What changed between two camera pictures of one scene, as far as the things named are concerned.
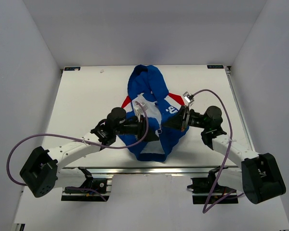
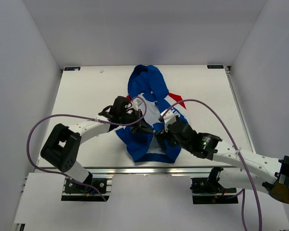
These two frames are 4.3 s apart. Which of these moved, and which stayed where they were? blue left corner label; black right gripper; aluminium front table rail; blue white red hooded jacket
Moved: black right gripper
Stayed: aluminium front table rail; blue white red hooded jacket; blue left corner label
